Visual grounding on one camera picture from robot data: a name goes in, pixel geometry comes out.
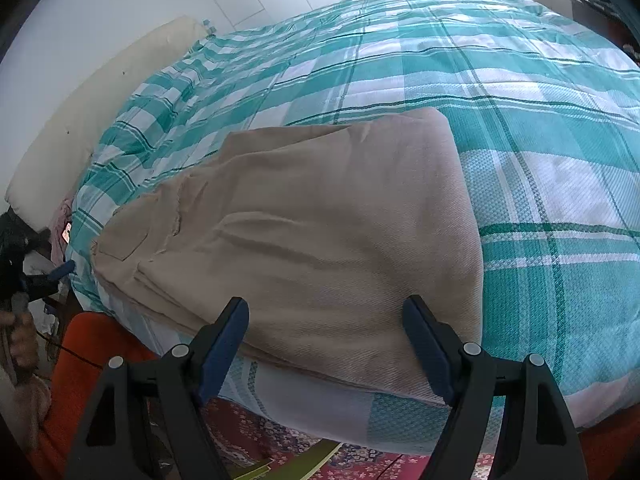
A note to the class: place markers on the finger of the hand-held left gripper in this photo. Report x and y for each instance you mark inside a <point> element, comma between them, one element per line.
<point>62,270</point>

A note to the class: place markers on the cream padded headboard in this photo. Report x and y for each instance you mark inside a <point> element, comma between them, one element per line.
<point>85,110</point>

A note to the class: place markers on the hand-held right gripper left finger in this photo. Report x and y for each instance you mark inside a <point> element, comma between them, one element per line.
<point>223,355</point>

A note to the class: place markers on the dark wooden furniture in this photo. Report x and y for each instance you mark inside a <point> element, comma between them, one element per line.
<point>600,20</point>

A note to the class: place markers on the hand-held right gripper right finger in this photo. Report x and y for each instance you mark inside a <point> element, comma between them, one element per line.
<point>431,355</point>

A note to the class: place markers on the beige pants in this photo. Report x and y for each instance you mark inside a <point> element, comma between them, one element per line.
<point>310,240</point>

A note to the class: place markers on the yellow green book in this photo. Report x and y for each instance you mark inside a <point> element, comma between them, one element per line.
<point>300,462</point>

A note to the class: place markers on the pink cloth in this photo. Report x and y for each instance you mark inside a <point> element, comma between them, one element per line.
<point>62,227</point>

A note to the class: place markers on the red patterned rug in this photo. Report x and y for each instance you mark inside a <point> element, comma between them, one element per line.
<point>280,440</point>

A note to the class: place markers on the teal plaid blanket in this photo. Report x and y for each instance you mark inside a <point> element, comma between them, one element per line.
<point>525,150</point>

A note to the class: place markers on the orange cloth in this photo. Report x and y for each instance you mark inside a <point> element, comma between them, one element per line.
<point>100,360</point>

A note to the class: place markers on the person's left hand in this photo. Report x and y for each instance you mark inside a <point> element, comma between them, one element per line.
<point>21,342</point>

